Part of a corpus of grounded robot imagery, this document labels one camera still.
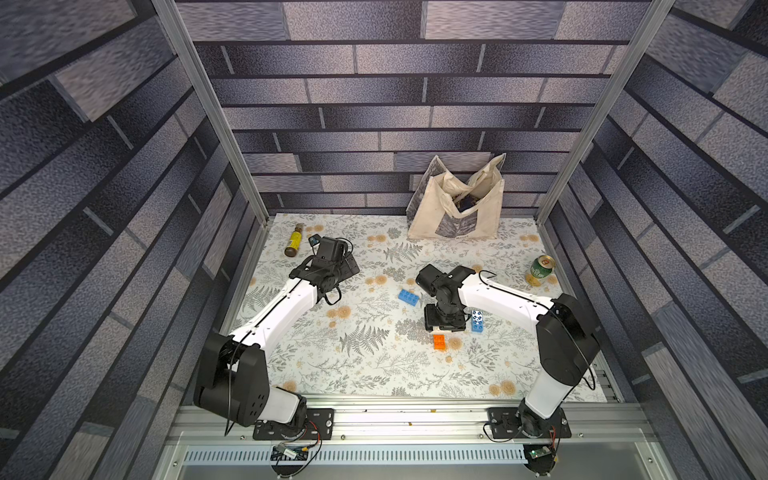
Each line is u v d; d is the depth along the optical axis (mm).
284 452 708
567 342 469
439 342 866
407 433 737
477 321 898
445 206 930
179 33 720
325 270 621
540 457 716
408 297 951
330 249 661
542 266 923
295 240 1077
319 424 740
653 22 708
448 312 724
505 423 729
